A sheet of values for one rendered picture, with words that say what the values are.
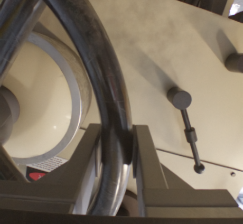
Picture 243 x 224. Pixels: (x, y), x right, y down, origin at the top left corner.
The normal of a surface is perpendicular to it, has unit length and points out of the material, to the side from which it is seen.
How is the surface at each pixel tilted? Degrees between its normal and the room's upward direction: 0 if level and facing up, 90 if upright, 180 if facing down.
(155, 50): 90
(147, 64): 90
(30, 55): 119
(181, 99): 90
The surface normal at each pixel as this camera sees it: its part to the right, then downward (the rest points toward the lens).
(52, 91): 0.46, 0.11
